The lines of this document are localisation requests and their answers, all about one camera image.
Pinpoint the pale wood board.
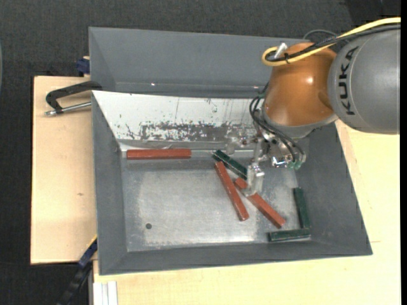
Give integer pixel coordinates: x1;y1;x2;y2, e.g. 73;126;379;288
30;75;98;266

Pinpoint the red-brown flat block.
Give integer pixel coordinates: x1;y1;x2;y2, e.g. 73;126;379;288
213;160;251;222
126;148;193;161
233;177;287;229

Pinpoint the grey metal bin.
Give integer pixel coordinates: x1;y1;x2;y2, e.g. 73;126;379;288
88;26;373;276

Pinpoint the dark green flat block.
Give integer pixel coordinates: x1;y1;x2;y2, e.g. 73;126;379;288
212;149;249;180
293;187;312;229
267;227;312;243

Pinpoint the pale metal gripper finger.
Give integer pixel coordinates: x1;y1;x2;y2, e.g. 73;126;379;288
244;164;266;198
226;136;252;156

